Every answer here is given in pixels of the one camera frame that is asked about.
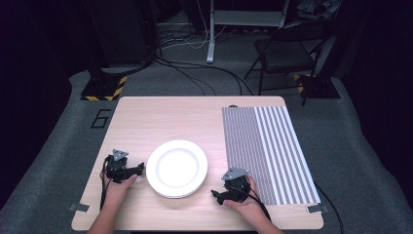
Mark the black equipment cabinet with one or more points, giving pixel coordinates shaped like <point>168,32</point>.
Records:
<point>126,32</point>

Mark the person's right hand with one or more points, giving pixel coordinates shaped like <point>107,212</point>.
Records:
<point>251,204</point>

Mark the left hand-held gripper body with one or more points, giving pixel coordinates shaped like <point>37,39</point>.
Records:
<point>115,167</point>

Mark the grey tape strip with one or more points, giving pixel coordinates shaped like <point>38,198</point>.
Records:
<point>79,207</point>
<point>317,208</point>

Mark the grey white striped placemat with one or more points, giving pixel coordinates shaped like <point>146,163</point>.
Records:
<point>276,146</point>

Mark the person's left hand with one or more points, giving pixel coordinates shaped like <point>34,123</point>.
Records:
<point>115,193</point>

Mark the grey crumpled cloth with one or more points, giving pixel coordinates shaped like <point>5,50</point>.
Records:
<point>316,8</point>

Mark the black folding chair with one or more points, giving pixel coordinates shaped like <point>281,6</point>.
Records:
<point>282,55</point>

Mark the black yellow striped stand base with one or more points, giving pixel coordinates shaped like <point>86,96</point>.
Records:
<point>319,87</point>
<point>102,89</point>

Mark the white metal stand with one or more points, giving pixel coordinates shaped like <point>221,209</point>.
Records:
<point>211,39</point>

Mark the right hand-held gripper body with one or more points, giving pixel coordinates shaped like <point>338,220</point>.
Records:
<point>237,188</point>

